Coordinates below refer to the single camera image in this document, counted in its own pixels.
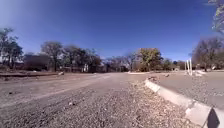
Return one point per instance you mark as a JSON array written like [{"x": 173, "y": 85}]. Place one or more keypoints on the concrete kerb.
[{"x": 197, "y": 112}]

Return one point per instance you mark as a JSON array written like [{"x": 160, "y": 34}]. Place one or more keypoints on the group of bare trees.
[{"x": 208, "y": 51}]

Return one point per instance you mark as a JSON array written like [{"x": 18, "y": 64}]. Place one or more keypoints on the tree with pale branches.
[{"x": 219, "y": 16}]

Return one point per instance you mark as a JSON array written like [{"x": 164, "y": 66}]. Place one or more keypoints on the grey paved ground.
[{"x": 200, "y": 86}]

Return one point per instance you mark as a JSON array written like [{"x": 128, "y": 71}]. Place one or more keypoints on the gravel dirt road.
[{"x": 96, "y": 100}]

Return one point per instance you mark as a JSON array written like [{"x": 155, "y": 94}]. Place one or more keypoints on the row of trees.
[{"x": 150, "y": 58}]

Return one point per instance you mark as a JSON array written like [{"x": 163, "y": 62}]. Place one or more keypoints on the dark building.
[{"x": 36, "y": 63}]

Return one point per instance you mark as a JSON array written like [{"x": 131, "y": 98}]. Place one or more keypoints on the white post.
[{"x": 190, "y": 66}]

